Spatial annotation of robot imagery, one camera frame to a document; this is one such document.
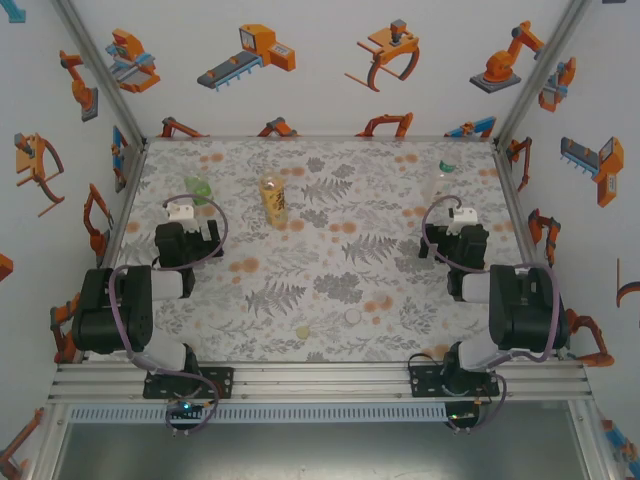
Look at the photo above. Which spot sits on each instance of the green plastic bottle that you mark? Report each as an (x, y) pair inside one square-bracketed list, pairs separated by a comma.
[(200, 189)]

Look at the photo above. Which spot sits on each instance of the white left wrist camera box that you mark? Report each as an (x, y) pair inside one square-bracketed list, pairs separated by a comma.
[(181, 214)]

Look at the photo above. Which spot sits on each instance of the aluminium frame post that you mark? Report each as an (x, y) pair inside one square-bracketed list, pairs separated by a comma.
[(542, 70), (100, 70)]

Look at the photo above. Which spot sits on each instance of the small controller board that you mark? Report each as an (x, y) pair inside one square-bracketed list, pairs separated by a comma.
[(461, 415), (182, 407)]

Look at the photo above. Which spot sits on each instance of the yellow bottle cap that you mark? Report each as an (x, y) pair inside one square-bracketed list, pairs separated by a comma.
[(303, 332)]

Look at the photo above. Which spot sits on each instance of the white bottle cap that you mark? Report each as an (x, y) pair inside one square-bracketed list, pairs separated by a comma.
[(353, 316)]

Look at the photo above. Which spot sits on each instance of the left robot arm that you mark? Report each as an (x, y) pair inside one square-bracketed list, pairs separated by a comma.
[(100, 310)]

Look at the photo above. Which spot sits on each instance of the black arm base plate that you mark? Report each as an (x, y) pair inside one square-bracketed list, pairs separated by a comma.
[(425, 382), (222, 382)]

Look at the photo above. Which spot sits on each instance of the floral tablecloth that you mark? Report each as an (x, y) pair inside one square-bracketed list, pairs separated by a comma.
[(320, 280)]

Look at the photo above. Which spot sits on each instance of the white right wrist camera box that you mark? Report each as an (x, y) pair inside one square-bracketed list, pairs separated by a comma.
[(462, 219)]

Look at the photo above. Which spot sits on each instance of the aluminium mounting rail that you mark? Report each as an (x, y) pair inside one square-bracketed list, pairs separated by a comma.
[(320, 382)]

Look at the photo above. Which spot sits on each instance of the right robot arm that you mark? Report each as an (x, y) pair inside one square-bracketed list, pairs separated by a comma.
[(525, 310)]

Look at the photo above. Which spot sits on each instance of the aluminium side rail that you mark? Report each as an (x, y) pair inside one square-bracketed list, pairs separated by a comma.
[(515, 210), (127, 200)]

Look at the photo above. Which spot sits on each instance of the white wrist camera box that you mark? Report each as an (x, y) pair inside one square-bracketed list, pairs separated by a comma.
[(462, 219), (181, 214)]

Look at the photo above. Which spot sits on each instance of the clear bottle with green label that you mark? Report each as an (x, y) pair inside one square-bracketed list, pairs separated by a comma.
[(447, 167)]

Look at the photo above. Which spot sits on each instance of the translucent bottle cap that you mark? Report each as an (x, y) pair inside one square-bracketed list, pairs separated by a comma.
[(384, 300)]

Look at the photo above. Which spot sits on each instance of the yellow tea bottle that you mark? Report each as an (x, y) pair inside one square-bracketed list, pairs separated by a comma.
[(274, 200)]

